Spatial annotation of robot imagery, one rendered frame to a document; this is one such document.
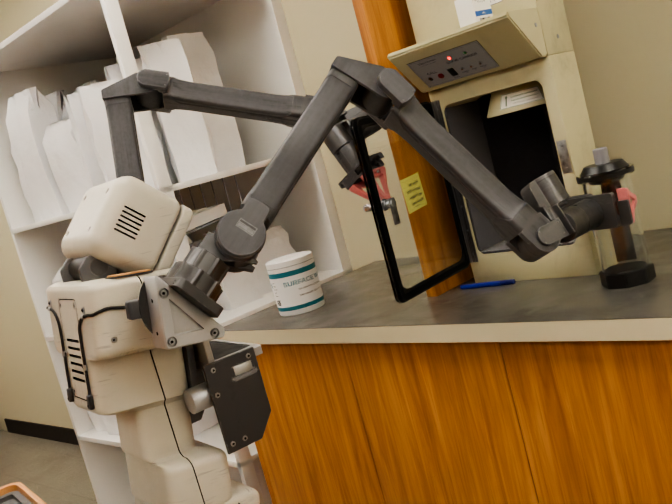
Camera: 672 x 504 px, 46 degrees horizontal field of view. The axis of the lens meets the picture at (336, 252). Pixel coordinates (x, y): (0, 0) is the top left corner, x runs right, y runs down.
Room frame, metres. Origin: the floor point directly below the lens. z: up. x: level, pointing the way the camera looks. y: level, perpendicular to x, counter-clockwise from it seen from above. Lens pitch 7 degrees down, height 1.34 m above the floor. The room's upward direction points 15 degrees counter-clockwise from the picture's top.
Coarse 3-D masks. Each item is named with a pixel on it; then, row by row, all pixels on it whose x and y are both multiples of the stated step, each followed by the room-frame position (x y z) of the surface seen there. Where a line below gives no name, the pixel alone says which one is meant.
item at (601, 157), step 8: (600, 152) 1.52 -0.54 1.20; (600, 160) 1.53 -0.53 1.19; (608, 160) 1.53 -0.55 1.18; (616, 160) 1.52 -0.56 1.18; (624, 160) 1.52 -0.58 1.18; (584, 168) 1.54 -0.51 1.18; (592, 168) 1.51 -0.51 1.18; (600, 168) 1.50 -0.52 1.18; (608, 168) 1.50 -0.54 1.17; (616, 168) 1.49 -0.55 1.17
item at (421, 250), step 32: (352, 128) 1.65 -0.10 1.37; (384, 160) 1.70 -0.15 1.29; (416, 160) 1.79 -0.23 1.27; (384, 192) 1.68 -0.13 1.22; (416, 192) 1.76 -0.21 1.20; (416, 224) 1.74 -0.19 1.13; (448, 224) 1.83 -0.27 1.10; (384, 256) 1.65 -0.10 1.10; (416, 256) 1.72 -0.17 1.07; (448, 256) 1.81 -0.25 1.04
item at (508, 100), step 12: (528, 84) 1.76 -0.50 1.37; (540, 84) 1.76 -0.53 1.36; (492, 96) 1.82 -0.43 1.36; (504, 96) 1.78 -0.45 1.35; (516, 96) 1.76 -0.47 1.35; (528, 96) 1.75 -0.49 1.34; (540, 96) 1.75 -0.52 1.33; (492, 108) 1.81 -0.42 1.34; (504, 108) 1.77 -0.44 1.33; (516, 108) 1.75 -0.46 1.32
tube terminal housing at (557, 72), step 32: (416, 0) 1.87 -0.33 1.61; (448, 0) 1.81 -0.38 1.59; (512, 0) 1.70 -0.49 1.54; (544, 0) 1.68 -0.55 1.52; (416, 32) 1.88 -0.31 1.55; (544, 32) 1.66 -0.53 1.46; (544, 64) 1.67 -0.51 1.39; (576, 64) 1.73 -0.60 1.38; (448, 96) 1.85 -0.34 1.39; (480, 96) 1.95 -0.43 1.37; (544, 96) 1.68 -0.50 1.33; (576, 96) 1.71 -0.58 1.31; (576, 128) 1.69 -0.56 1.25; (576, 160) 1.67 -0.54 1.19; (576, 192) 1.66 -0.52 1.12; (480, 256) 1.87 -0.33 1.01; (512, 256) 1.80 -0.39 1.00; (544, 256) 1.74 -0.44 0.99; (576, 256) 1.69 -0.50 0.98
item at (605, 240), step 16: (576, 176) 1.56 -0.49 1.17; (592, 176) 1.50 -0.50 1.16; (624, 176) 1.50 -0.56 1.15; (592, 192) 1.51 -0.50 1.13; (608, 192) 1.49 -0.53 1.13; (640, 224) 1.51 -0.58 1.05; (608, 240) 1.51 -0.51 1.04; (624, 240) 1.49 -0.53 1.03; (640, 240) 1.50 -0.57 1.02; (608, 256) 1.51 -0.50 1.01; (624, 256) 1.49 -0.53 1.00; (640, 256) 1.49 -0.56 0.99; (608, 272) 1.52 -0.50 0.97; (624, 272) 1.50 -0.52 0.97
